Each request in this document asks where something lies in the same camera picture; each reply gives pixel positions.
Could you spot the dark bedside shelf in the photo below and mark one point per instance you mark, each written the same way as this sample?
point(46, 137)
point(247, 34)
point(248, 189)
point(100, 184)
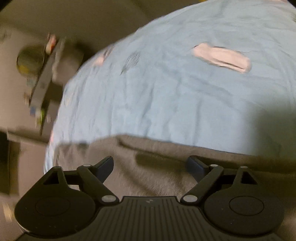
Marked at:
point(62, 60)

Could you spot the light blue bed sheet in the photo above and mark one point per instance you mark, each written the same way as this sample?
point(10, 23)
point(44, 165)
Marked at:
point(217, 75)

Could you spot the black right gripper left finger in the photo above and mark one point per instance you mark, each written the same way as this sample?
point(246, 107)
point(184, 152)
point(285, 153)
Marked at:
point(62, 203)

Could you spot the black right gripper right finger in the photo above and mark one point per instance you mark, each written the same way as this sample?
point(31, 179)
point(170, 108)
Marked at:
point(234, 202)

